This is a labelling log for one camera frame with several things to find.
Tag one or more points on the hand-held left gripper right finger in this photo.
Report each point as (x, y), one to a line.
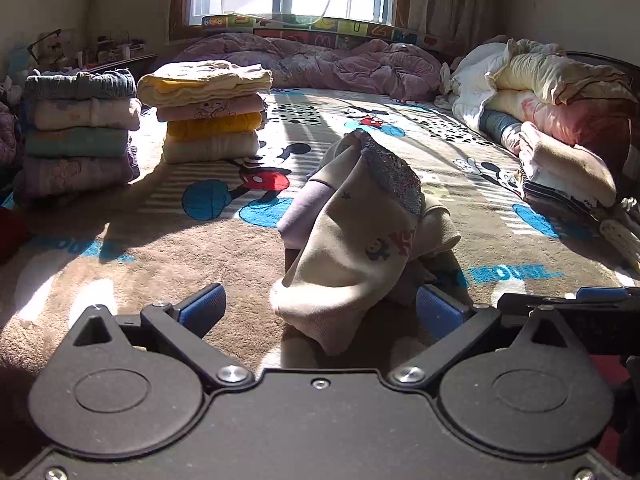
(440, 312)

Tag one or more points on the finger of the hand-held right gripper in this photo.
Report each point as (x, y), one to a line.
(600, 293)

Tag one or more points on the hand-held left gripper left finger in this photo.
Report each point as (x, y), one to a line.
(202, 309)

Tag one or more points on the cream printed sweatshirt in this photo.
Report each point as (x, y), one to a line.
(350, 240)

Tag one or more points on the lilac garment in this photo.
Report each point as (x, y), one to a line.
(302, 212)

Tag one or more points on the dark striped cloth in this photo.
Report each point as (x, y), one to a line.
(560, 200)

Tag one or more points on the folded beige blanket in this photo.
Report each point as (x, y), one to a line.
(565, 165)

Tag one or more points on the folded cream white garment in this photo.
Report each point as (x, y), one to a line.
(210, 148)

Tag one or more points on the pink quilt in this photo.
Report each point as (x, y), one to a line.
(575, 120)

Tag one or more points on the folded mustard yellow garment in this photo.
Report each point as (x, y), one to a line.
(215, 127)

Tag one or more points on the folded purple patterned garment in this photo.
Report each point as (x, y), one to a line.
(70, 177)

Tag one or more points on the cartoon mouse printed blanket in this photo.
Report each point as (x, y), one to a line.
(400, 125)

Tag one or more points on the grey blue pillow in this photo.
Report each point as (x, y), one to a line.
(500, 127)

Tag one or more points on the folded pink printed garment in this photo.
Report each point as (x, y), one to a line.
(210, 108)

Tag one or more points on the folded teal garment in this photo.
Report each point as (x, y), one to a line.
(75, 142)

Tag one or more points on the cream quilt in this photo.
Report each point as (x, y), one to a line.
(555, 72)

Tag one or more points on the folded cream yellow garment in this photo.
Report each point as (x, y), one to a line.
(205, 82)

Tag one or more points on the folded pale pink garment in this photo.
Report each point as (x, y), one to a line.
(85, 114)

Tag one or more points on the white quilt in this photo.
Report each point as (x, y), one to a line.
(475, 80)

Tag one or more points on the folded denim blue garment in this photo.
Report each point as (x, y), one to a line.
(80, 85)

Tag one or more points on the purple quilt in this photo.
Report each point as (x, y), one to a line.
(325, 62)

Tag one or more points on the cluttered desk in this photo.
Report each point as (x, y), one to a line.
(85, 52)

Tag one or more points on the colourful letter play mat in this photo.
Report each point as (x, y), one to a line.
(320, 27)

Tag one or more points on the beige curtain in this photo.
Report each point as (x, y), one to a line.
(460, 2)

